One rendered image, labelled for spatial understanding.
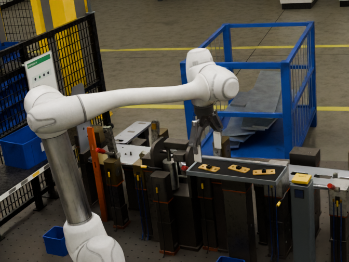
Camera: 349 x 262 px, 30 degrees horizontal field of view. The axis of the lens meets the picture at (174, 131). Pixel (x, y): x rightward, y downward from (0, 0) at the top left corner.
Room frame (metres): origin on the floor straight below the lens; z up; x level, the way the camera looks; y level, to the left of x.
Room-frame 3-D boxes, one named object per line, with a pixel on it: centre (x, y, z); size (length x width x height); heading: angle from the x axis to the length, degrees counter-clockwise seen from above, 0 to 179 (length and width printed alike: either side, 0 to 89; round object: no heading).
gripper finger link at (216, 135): (2.37, -0.16, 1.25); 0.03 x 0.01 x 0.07; 50
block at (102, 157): (2.84, 0.35, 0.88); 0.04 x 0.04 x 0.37; 61
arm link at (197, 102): (2.32, -0.12, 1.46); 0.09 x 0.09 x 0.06
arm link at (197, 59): (2.31, -0.13, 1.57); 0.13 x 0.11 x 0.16; 22
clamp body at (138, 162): (2.65, 0.17, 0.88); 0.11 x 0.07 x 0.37; 151
